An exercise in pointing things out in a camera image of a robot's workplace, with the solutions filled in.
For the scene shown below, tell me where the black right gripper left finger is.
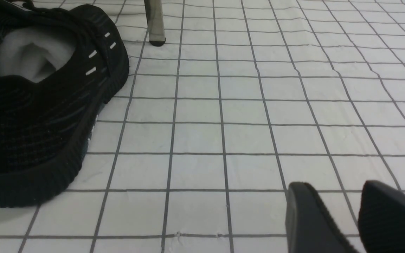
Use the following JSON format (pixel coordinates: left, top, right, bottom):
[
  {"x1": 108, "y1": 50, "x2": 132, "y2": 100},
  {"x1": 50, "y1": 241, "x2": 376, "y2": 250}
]
[{"x1": 285, "y1": 182, "x2": 358, "y2": 253}]

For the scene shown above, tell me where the white grid-pattern floor cloth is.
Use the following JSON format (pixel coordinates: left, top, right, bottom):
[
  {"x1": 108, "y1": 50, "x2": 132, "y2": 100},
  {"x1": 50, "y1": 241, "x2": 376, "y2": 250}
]
[{"x1": 0, "y1": 0, "x2": 405, "y2": 253}]

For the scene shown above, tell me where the metal rack right leg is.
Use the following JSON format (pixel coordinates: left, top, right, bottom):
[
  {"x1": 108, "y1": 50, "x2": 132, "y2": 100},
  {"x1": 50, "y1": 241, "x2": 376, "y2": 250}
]
[{"x1": 144, "y1": 0, "x2": 166, "y2": 47}]

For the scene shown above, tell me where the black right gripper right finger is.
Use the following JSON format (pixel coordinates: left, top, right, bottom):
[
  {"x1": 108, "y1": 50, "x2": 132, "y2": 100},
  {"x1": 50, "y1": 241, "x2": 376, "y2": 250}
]
[{"x1": 358, "y1": 180, "x2": 405, "y2": 253}]

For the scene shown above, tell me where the black knit sneaker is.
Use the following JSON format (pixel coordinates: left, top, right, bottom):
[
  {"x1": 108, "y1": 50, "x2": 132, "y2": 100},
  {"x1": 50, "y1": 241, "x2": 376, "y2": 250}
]
[{"x1": 0, "y1": 0, "x2": 130, "y2": 208}]

